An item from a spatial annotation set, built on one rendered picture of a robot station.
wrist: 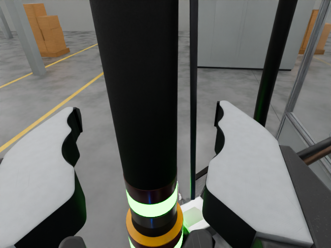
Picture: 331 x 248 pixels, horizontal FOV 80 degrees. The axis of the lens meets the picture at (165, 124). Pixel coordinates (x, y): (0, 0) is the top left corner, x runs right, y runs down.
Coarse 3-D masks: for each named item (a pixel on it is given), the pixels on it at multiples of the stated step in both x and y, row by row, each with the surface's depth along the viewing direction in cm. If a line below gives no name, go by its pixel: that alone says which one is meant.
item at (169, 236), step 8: (128, 216) 15; (128, 224) 14; (176, 224) 14; (136, 232) 14; (168, 232) 14; (176, 232) 14; (136, 240) 14; (144, 240) 13; (152, 240) 13; (160, 240) 13; (168, 240) 14
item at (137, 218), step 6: (174, 204) 13; (132, 210) 13; (174, 210) 13; (132, 216) 13; (138, 216) 13; (162, 216) 13; (168, 216) 13; (138, 222) 13; (144, 222) 13; (150, 222) 13; (156, 222) 13; (162, 222) 13
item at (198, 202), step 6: (198, 198) 19; (186, 204) 19; (192, 204) 19; (198, 204) 19; (186, 210) 18; (198, 222) 17; (204, 222) 17; (186, 228) 17; (192, 228) 17; (198, 228) 17; (204, 228) 17; (210, 228) 17
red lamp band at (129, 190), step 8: (176, 176) 12; (128, 184) 11; (168, 184) 11; (176, 184) 13; (128, 192) 12; (136, 192) 11; (144, 192) 11; (152, 192) 11; (160, 192) 11; (168, 192) 12; (136, 200) 12; (144, 200) 11; (152, 200) 11; (160, 200) 12
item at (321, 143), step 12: (288, 0) 11; (276, 12) 11; (288, 12) 11; (276, 24) 12; (288, 24) 11; (276, 36) 12; (276, 48) 12; (276, 60) 12; (264, 72) 13; (276, 72) 13; (264, 84) 13; (264, 96) 14; (264, 108) 14; (264, 120) 15; (324, 144) 24; (300, 156) 22
